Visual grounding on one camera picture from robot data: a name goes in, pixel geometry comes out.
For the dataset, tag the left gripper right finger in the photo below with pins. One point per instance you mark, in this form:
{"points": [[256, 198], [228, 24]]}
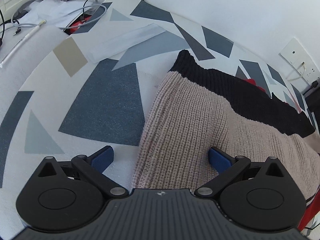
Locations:
{"points": [[229, 171]]}

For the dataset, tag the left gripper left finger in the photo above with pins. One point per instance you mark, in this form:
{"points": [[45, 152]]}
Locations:
{"points": [[92, 167]]}

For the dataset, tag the red beige knit cardigan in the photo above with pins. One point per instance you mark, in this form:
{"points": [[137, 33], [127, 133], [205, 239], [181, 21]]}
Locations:
{"points": [[196, 109]]}

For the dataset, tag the geometric pattern desk mat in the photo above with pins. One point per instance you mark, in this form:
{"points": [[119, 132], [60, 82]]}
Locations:
{"points": [[97, 87]]}

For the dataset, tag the black power plug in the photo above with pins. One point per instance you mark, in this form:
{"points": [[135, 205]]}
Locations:
{"points": [[312, 86]]}

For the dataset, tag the white pen stick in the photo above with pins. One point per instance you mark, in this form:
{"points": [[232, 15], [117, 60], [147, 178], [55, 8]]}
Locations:
{"points": [[21, 42]]}

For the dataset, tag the white wall socket panel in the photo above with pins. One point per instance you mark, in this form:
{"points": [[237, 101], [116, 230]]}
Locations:
{"points": [[300, 60]]}

